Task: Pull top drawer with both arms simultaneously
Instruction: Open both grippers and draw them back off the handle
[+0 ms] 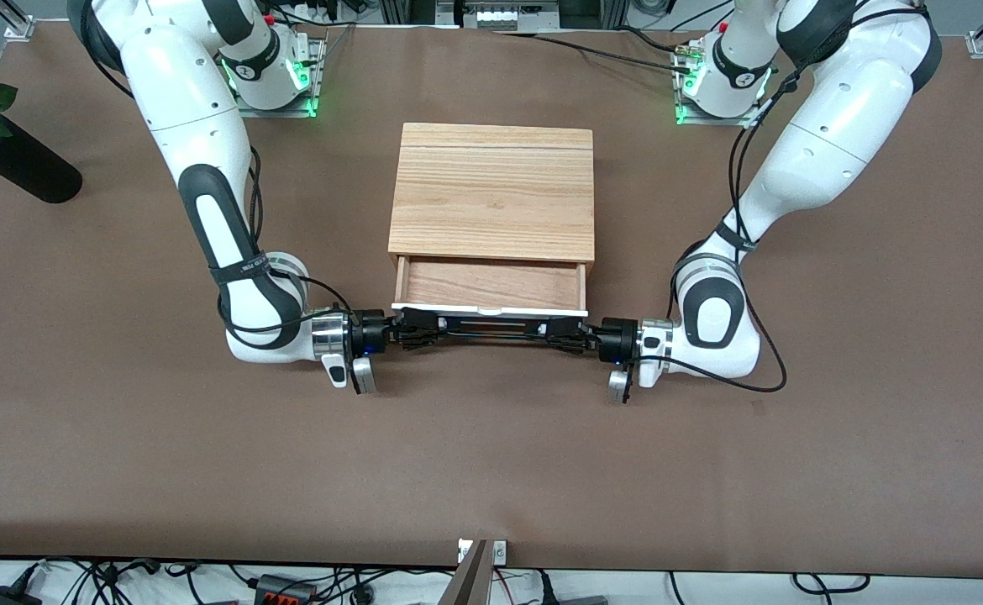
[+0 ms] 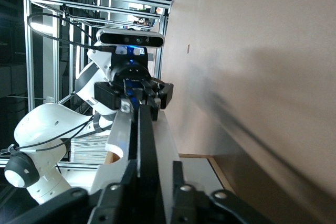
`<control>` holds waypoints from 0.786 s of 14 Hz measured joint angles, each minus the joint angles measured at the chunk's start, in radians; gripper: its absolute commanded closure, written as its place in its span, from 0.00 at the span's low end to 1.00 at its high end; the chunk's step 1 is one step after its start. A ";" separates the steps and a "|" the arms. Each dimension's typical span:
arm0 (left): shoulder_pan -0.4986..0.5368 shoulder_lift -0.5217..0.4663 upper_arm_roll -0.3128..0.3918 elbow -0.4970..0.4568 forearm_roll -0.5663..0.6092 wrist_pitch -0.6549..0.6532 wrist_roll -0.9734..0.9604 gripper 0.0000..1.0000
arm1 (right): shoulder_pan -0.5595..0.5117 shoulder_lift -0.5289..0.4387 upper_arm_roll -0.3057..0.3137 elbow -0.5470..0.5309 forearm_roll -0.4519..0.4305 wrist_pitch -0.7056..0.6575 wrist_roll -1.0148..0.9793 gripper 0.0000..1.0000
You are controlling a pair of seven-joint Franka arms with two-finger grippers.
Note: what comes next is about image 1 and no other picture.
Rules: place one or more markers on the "white metal bracket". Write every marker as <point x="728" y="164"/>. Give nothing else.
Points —
<point x="500" y="553"/>

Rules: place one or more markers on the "light wooden drawer cabinet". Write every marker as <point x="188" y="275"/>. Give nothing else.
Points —
<point x="491" y="193"/>

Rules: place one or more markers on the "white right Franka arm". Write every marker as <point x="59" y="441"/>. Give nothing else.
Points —
<point x="197" y="109"/>

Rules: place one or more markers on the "black orange connector box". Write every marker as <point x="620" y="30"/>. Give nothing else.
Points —
<point x="283" y="588"/>

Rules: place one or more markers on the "black ribbed cylinder vase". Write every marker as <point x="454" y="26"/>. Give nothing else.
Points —
<point x="21" y="164"/>

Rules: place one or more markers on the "white power strip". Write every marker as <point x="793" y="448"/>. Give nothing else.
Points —
<point x="307" y="10"/>

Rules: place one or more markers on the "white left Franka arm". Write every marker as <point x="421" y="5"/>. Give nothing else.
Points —
<point x="836" y="109"/>

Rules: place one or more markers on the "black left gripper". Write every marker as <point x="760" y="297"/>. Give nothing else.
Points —
<point x="617" y="335"/>

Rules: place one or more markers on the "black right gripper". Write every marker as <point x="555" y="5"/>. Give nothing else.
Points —
<point x="369" y="331"/>

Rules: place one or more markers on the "black power adapter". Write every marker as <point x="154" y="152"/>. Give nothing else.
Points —
<point x="8" y="597"/>

